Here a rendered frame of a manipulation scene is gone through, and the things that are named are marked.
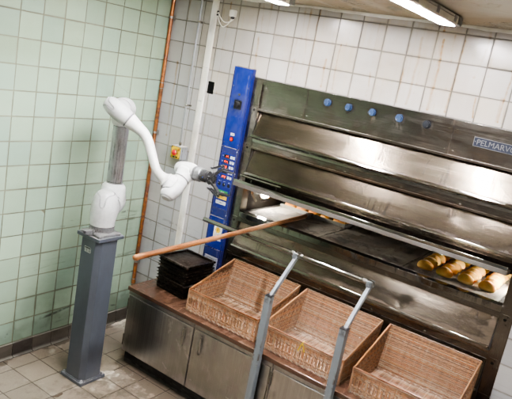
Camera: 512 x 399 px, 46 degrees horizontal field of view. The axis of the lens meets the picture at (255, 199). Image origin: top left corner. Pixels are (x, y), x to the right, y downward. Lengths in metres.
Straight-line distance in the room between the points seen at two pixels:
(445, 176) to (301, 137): 0.96
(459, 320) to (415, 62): 1.48
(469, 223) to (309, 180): 1.03
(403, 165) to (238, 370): 1.56
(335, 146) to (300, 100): 0.39
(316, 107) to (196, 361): 1.78
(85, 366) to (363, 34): 2.71
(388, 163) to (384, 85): 0.46
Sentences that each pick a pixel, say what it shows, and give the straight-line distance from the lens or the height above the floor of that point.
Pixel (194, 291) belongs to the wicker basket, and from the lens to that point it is 3.88.
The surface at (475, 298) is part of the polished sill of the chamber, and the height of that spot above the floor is 1.17.
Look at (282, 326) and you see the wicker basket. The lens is 3.82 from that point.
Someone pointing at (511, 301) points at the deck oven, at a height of 1.22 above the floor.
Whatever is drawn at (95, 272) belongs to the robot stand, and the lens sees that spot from 3.85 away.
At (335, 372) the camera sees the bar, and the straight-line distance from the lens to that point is 3.32.
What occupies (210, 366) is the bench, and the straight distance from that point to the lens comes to 3.88.
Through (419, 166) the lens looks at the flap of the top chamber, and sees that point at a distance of 3.56.
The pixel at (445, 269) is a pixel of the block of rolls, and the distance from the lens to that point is 3.75.
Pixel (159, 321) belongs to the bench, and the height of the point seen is 0.45.
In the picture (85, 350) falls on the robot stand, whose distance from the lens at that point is 4.08.
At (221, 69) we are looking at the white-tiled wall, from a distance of 4.26.
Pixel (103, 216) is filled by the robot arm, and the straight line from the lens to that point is 3.76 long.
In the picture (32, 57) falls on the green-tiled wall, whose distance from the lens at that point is 3.88.
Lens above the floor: 2.22
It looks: 13 degrees down
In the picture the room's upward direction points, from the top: 11 degrees clockwise
